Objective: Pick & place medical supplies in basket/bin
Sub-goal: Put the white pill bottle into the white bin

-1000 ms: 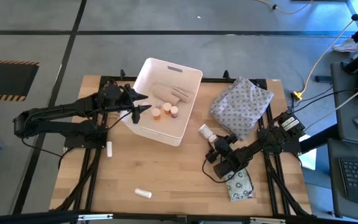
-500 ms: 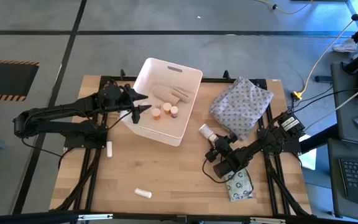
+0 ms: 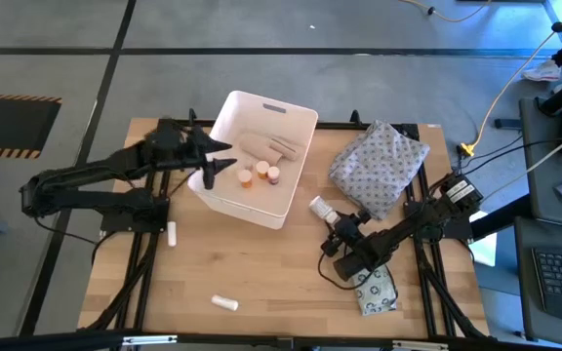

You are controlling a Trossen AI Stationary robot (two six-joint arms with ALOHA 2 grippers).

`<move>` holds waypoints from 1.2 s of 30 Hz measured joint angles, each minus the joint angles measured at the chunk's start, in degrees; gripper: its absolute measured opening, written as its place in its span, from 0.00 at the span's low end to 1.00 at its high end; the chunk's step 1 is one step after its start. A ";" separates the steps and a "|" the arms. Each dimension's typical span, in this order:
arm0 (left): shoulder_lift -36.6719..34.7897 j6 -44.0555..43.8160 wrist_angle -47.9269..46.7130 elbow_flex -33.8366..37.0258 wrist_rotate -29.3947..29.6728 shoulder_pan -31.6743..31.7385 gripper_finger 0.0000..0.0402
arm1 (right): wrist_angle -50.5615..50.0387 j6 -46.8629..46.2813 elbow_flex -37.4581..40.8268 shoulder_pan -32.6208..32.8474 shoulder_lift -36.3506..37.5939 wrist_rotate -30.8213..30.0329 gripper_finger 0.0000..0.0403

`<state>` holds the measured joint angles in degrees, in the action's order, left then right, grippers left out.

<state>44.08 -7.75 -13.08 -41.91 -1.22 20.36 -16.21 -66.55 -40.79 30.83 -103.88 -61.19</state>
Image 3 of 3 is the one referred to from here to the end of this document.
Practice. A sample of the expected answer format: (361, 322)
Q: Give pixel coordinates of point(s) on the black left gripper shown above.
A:
(173, 145)

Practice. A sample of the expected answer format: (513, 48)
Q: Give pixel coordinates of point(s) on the orange pill bottle white cap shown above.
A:
(245, 178)
(262, 169)

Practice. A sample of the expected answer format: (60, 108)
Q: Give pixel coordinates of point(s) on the white blue-printed Vakly pouch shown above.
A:
(376, 292)

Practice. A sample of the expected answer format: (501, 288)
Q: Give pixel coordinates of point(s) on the beige elastic bandage roll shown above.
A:
(291, 148)
(259, 148)

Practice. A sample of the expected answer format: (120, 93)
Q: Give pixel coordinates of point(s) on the white gauze roll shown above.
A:
(172, 234)
(225, 302)

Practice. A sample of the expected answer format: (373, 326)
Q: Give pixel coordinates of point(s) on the silver frame bracket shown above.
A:
(420, 345)
(149, 339)

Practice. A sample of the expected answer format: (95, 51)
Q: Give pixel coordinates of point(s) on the folded grey patterned gown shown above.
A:
(378, 166)

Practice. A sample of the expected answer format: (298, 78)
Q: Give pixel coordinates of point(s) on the person's shoe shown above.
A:
(544, 72)

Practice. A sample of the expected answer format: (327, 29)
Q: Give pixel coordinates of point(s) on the black hazard-striped floor mat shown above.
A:
(8, 124)

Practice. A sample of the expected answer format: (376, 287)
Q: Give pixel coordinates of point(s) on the white plastic mesh basket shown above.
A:
(242, 201)

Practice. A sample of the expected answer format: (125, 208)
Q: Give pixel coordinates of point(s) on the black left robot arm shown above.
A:
(86, 200)

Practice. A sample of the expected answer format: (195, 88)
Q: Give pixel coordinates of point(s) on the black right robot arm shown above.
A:
(398, 234)

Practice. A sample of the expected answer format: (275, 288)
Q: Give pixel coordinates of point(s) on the pink Pepto bottle white cap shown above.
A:
(273, 174)

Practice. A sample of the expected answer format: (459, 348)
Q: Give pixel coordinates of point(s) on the black aluminium table frame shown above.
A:
(334, 126)

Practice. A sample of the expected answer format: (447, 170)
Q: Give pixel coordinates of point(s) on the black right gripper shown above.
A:
(348, 236)

